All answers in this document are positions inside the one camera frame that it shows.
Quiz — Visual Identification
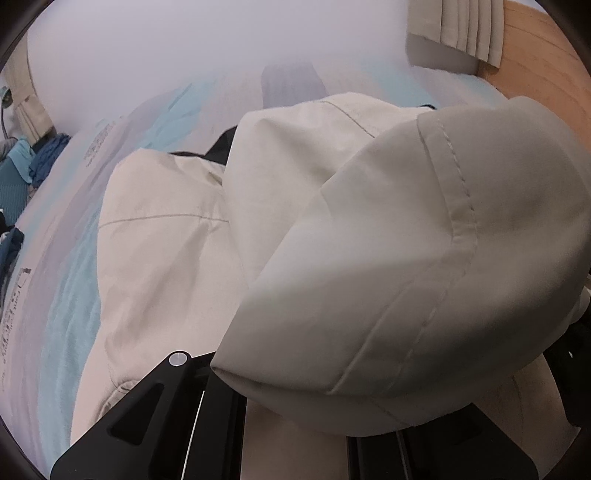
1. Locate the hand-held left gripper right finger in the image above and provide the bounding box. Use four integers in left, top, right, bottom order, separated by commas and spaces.
346, 401, 541, 480

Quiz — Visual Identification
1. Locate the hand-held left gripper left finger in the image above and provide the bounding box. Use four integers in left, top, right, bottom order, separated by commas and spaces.
50, 351, 246, 480

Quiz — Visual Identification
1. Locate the beige and black hooded jacket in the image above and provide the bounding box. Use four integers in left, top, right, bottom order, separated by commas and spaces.
69, 92, 591, 480

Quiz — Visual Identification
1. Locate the striped bed sheet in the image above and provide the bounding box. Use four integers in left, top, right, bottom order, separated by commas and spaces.
0, 60, 504, 467

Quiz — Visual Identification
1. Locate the wooden headboard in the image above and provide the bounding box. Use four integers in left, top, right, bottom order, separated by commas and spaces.
475, 0, 591, 139

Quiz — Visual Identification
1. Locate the light blue cloth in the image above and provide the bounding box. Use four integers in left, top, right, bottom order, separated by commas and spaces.
0, 138, 34, 217

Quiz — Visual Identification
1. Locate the beige curtain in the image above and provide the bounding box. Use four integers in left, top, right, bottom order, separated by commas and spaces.
0, 44, 54, 141
405, 0, 505, 66

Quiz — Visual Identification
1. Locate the blue desk lamp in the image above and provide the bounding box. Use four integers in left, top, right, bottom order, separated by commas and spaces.
0, 85, 14, 139

